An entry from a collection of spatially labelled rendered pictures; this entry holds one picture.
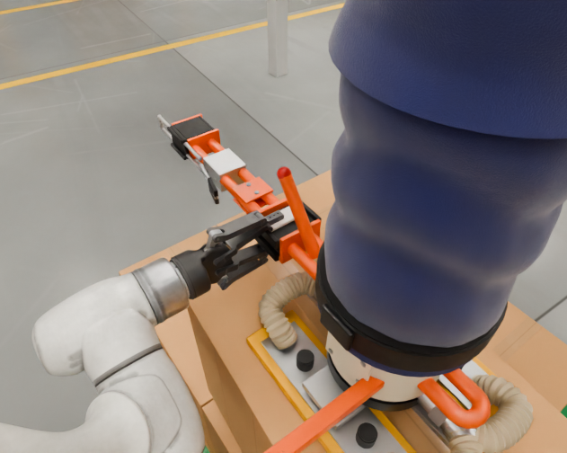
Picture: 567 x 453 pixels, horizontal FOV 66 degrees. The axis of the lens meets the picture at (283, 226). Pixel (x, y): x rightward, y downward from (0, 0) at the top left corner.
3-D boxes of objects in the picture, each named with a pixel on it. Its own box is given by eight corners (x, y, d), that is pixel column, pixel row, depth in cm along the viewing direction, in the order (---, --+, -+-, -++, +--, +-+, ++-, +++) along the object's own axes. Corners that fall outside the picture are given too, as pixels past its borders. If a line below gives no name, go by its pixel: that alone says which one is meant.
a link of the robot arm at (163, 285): (139, 296, 72) (172, 279, 74) (163, 335, 67) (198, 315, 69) (125, 260, 66) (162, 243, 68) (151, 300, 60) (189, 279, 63)
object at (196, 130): (221, 148, 98) (219, 129, 94) (191, 160, 95) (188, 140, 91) (203, 131, 103) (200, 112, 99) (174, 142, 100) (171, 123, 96)
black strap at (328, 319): (535, 306, 54) (549, 287, 51) (404, 418, 44) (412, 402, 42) (400, 206, 67) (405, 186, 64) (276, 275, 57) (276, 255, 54)
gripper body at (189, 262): (163, 247, 68) (215, 223, 72) (172, 281, 74) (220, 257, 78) (185, 279, 63) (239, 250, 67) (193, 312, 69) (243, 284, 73)
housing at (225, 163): (249, 181, 90) (247, 164, 87) (220, 193, 88) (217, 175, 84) (231, 164, 94) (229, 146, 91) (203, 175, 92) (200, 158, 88)
